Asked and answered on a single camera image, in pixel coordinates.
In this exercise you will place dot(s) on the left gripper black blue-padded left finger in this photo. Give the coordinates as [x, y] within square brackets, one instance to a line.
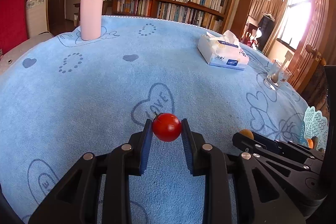
[75, 198]

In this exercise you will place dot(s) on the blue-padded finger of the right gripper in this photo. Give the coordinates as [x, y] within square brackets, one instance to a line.
[259, 144]

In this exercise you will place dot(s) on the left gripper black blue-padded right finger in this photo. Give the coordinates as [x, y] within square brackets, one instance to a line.
[239, 182]

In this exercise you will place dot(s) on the brown kiwi back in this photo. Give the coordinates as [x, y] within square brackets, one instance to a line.
[248, 133]

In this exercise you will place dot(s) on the small orange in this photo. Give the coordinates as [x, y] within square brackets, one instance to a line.
[310, 143]

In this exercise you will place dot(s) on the red cherry tomato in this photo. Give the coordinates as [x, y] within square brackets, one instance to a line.
[166, 127]

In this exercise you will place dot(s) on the light blue lattice fruit basket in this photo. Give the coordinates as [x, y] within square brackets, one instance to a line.
[315, 125]

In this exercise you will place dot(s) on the clear drinking glass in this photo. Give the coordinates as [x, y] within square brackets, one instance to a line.
[277, 76]

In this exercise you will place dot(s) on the white tissue pack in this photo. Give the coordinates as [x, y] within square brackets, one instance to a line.
[223, 51]

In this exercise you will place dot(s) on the spoon in glass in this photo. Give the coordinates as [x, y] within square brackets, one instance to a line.
[288, 57]

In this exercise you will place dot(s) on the light blue patterned towel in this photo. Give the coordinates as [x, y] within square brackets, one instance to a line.
[66, 97]

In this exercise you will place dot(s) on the wooden door with knob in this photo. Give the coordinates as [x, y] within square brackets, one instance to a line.
[313, 44]

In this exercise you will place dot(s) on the pink thermos bottle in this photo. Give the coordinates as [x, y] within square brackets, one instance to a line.
[90, 19]

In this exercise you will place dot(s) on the red wall panel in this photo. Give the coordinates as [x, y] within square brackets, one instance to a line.
[13, 24]

